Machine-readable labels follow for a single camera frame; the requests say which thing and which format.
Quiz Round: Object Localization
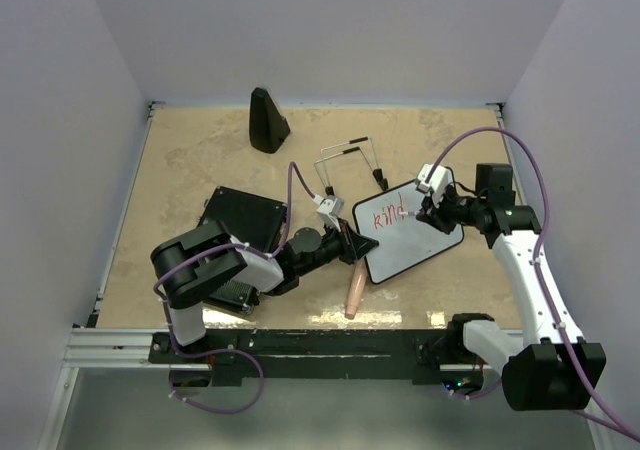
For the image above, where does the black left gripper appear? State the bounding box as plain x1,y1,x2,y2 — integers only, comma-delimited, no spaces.
297,217,378,277

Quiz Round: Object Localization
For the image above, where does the white whiteboard black frame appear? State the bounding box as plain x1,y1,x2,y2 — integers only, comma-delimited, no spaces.
352,180,464,285

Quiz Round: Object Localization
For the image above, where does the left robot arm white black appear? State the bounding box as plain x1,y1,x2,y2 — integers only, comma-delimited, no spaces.
150,219,379,362

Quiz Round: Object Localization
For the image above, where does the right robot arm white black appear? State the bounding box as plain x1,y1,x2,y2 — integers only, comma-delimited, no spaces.
415,163,606,411

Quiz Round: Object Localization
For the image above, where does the pink toy microphone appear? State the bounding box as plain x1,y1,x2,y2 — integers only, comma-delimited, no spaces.
344,259,368,320

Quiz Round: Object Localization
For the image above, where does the black hard case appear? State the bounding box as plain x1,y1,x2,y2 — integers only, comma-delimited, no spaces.
198,186,286,315

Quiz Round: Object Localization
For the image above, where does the black cone-shaped object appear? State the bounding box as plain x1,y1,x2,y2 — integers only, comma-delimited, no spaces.
249,87,291,154

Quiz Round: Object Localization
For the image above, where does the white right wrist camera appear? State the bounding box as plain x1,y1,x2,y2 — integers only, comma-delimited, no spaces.
415,163,450,206

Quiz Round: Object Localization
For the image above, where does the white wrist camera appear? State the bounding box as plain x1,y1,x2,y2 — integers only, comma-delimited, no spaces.
415,163,450,206
313,195,344,228

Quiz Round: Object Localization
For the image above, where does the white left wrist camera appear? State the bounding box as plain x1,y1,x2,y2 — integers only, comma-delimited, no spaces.
313,195,344,228

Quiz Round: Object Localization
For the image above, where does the wire whiteboard stand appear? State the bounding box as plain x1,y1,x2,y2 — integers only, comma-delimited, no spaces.
313,137,389,197

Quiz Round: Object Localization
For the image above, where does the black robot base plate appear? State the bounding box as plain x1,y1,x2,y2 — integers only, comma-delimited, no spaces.
148,327,506,389

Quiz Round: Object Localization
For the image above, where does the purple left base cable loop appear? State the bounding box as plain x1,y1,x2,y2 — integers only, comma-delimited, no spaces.
168,348,267,415

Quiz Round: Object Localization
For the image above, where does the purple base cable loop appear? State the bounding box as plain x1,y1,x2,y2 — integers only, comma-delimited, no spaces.
168,348,267,415
448,369,504,401

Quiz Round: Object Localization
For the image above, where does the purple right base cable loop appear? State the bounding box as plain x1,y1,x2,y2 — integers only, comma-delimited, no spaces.
448,369,504,401

